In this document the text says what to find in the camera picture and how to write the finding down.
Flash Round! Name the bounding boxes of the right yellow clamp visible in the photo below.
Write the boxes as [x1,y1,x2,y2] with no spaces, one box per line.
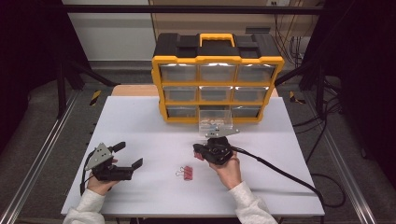
[289,91,308,105]

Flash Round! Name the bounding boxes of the grid of clear drawers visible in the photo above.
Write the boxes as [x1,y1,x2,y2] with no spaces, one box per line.
[159,63,277,119]

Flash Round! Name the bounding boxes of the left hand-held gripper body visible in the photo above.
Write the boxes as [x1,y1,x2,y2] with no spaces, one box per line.
[83,142,135,183]

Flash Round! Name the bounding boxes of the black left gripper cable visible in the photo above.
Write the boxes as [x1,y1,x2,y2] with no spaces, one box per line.
[79,149,96,197]

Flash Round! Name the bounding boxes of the wooden table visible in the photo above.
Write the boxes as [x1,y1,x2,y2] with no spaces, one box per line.
[110,84,280,98]

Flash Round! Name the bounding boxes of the person's left hand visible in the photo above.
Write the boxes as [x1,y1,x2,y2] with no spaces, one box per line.
[86,178,120,197]

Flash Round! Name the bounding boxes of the clear plastic drawer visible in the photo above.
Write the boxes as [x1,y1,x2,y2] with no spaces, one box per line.
[198,106,234,132]

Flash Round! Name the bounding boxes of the yellow clamp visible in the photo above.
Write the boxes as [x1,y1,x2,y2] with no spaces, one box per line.
[89,90,103,107]
[289,91,308,105]

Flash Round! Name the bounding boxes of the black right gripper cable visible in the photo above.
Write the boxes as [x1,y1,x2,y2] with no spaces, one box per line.
[231,146,347,224]

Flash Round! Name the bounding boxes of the black metal stand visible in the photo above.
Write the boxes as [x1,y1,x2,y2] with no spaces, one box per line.
[56,58,121,119]
[275,58,327,119]

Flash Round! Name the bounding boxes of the black overhead frame bar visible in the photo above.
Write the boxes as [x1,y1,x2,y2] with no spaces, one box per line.
[61,4,325,15]

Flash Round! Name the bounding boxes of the aluminium floor rail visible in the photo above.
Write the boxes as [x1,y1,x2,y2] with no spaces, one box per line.
[302,92,378,224]
[0,90,79,224]

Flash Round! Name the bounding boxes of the person's right hand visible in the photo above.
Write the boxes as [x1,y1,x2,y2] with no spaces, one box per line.
[208,154,244,191]

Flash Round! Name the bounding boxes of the dark wall plate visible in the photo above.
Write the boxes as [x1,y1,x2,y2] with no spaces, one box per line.
[245,27,272,35]

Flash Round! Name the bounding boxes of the black floor cables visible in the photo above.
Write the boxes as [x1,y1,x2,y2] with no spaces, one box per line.
[292,77,344,158]

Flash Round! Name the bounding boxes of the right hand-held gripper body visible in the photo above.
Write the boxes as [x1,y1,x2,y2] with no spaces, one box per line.
[201,128,241,166]

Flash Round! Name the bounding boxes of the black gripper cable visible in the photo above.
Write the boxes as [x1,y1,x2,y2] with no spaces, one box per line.
[79,149,96,197]
[231,146,347,224]

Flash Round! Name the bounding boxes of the left yellow clamp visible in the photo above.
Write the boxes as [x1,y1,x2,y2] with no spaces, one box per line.
[89,90,103,107]

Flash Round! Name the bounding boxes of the yellow black organizer cabinet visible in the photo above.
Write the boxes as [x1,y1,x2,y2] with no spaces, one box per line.
[151,32,286,125]

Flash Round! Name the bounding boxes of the bundle of hanging black cables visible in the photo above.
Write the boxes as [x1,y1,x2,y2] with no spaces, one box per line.
[273,12,310,67]

